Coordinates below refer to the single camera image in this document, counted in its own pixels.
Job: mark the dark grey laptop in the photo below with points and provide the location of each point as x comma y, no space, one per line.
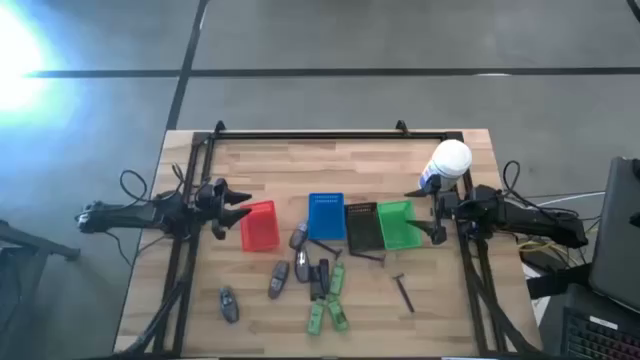
617,235

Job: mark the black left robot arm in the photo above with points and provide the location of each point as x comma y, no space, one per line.
125,215

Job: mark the white wipes canister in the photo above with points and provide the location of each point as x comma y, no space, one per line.
450,160

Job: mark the green plastic basket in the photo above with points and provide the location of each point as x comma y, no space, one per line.
397,227

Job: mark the blue plastic basket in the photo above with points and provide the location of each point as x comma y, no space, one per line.
326,217

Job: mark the black toiletry tube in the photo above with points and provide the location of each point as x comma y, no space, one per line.
325,275
315,287

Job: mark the black keyboard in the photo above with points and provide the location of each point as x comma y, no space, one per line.
600,340

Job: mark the red plastic basket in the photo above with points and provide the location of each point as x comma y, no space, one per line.
260,227

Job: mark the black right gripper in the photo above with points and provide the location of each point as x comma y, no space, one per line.
445,202

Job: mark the black aluminium rig frame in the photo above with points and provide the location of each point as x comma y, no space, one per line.
325,135

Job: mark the green toiletry tube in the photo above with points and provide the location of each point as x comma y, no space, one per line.
316,320
338,316
337,279

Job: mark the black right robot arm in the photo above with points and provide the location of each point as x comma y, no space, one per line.
525,217

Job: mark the grey toiletry tube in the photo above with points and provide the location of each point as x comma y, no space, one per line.
278,280
298,237
302,267
229,306

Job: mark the black plastic basket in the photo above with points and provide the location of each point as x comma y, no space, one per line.
364,230

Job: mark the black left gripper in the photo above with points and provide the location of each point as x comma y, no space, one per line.
210,202

